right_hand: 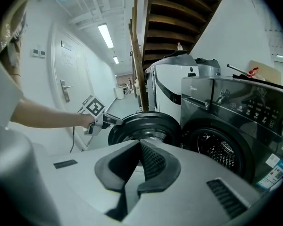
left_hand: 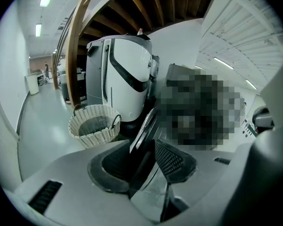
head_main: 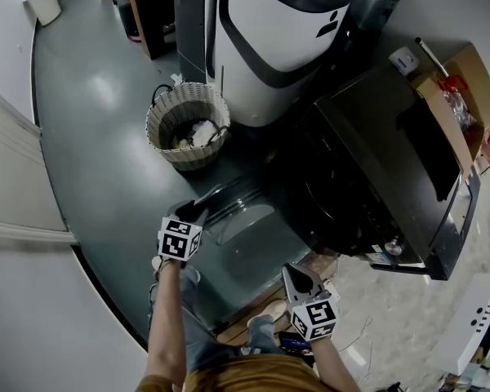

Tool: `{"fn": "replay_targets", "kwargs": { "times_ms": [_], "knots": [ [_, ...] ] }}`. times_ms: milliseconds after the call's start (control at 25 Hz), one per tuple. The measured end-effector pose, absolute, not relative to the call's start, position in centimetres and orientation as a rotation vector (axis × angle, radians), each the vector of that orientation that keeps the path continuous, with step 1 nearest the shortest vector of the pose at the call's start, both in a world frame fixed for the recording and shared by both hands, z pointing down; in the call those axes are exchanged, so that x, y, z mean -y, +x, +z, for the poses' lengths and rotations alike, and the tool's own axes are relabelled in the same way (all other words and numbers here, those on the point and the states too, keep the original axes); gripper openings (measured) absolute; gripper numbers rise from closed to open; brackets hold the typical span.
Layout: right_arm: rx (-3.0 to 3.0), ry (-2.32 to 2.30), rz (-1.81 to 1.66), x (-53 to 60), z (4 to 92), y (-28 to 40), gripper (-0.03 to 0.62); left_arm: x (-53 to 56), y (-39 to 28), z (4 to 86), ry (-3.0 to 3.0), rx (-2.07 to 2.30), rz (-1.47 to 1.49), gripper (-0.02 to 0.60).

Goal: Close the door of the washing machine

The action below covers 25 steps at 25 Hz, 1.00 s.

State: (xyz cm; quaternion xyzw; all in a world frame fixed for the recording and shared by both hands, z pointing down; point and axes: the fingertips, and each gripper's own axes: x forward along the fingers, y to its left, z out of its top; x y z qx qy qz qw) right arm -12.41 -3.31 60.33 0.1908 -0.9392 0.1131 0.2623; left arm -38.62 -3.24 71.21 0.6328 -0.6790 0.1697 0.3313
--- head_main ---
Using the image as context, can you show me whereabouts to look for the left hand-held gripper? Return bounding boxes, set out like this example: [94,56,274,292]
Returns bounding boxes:
[158,199,210,270]

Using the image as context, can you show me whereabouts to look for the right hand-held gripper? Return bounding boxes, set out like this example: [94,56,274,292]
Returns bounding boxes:
[281,261,340,343]

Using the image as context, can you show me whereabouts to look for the dark washing machine door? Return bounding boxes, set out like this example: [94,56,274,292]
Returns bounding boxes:
[195,173,300,249]

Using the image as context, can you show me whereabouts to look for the person's left forearm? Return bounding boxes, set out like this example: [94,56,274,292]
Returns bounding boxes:
[144,259,189,385]

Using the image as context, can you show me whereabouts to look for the person's right forearm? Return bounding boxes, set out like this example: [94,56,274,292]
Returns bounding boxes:
[310,336,361,392]

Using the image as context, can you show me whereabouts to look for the silver control knob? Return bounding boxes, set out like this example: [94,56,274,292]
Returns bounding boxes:
[383,238,406,258]

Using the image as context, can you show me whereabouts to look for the dark grey washing machine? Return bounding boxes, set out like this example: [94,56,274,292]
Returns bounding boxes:
[283,65,466,280]

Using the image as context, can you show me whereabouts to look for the person's right shoe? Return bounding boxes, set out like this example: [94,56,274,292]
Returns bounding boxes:
[264,299,289,323]

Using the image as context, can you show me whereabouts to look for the woven laundry basket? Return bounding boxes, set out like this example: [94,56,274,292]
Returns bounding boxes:
[145,81,232,173]

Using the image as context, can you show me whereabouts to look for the black waist device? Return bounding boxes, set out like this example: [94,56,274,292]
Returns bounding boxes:
[277,330,314,358]

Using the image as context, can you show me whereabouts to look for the white clothes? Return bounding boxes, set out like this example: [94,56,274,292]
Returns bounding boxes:
[170,119,222,151]

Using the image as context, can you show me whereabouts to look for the person's brown shirt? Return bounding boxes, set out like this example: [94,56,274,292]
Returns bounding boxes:
[136,352,354,392]

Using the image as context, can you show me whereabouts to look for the person's blue jeans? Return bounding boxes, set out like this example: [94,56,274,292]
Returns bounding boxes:
[178,263,287,369]

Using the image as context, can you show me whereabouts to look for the white panel with black dots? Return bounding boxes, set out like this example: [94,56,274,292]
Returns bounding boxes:
[446,270,490,378]

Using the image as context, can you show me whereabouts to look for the white and black appliance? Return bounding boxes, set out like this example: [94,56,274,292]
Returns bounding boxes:
[173,0,352,128]

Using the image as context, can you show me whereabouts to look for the clear plastic bags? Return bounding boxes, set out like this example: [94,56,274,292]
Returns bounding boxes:
[443,87,478,131]

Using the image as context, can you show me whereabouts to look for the white plastic box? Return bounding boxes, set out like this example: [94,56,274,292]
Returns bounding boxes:
[388,46,420,76]

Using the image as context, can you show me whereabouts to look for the white bin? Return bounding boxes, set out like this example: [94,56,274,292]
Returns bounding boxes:
[22,0,63,28]

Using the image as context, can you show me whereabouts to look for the silver metal rod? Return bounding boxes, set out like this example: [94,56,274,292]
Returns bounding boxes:
[415,36,451,78]

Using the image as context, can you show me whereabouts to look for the large cardboard box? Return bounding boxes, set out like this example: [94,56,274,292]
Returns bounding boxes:
[409,42,490,180]

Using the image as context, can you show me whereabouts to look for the white floor cable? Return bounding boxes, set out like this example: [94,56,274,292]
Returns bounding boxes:
[337,315,377,384]

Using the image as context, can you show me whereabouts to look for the thin black cable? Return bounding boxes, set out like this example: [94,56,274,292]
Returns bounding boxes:
[148,257,165,335]

